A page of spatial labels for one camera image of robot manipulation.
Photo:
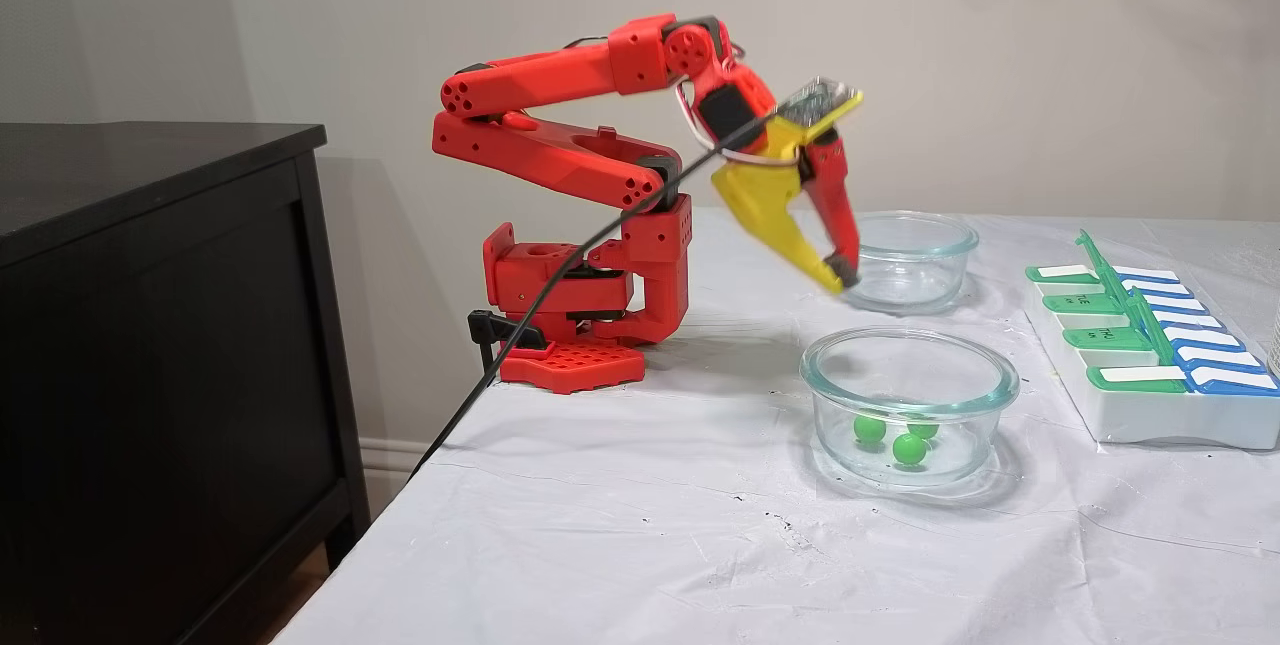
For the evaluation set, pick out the yellow camera mount with board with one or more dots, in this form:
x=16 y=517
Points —
x=815 y=105

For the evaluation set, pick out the white baseboard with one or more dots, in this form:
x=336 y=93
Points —
x=390 y=460

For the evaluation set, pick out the glass bowl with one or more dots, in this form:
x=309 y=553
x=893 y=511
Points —
x=830 y=425
x=920 y=265

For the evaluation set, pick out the weekly pill organizer box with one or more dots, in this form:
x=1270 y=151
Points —
x=1150 y=415

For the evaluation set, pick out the green ball pill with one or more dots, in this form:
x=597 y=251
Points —
x=909 y=448
x=869 y=428
x=924 y=427

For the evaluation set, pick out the black wooden cabinet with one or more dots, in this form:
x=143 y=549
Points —
x=150 y=375

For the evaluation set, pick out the black table clamp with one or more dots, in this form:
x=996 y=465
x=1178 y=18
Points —
x=495 y=327

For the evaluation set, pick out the white tablecloth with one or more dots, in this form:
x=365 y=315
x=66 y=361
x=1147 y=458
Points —
x=650 y=545

